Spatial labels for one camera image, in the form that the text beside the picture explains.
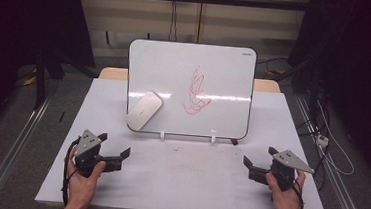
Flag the white whiteboard eraser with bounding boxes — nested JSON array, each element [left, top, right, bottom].
[[124, 89, 164, 134]]

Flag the white whiteboard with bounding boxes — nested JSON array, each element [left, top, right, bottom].
[[122, 38, 258, 143]]

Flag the black metal stand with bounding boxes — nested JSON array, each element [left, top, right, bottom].
[[32, 49, 65, 113]]

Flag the white table cover sheet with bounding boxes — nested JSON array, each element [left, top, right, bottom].
[[34, 73, 339, 209]]

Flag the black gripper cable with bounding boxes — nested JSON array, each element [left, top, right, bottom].
[[60, 135, 83, 207], [287, 179, 307, 209]]

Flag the black hanging cables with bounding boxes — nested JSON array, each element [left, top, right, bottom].
[[167, 0, 182, 43]]

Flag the person's left hand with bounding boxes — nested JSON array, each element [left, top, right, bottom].
[[63, 154, 107, 209]]

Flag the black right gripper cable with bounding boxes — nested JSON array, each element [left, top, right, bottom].
[[287, 179, 307, 209]]

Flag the black curtain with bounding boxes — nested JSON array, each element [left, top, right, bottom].
[[277, 0, 371, 190], [0, 0, 101, 158]]

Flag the aluminium floor rail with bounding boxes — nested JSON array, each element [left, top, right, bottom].
[[0, 93, 52, 209], [286, 95, 371, 209]]

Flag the white power strip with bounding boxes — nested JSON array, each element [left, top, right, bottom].
[[316, 134, 330, 149]]

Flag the person's right hand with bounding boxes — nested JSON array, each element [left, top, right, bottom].
[[263, 166, 308, 209]]

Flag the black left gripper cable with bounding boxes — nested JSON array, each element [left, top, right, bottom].
[[60, 135, 83, 207]]

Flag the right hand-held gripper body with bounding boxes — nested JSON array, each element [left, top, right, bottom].
[[267, 147, 317, 195]]

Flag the white cable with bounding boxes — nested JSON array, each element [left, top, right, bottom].
[[311, 100, 361, 177]]

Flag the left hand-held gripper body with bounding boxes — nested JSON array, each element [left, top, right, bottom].
[[72, 128, 109, 179]]

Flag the brown vertical pipe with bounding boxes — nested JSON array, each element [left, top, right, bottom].
[[195, 0, 205, 45]]

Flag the wooden table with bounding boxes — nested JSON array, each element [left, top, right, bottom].
[[97, 66, 283, 94]]

